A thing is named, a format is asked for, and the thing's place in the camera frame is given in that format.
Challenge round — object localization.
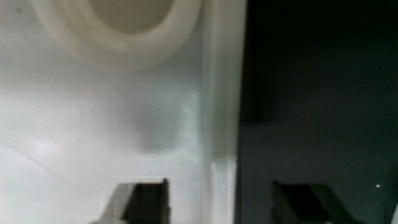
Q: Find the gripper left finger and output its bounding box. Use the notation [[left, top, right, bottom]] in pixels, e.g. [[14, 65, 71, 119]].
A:
[[90, 179, 172, 224]]

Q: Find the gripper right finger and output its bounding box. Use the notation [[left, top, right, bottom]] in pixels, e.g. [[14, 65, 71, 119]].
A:
[[270, 182, 355, 224]]

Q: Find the white square tabletop tray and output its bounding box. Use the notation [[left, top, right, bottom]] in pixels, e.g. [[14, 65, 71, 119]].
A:
[[0, 0, 247, 224]]

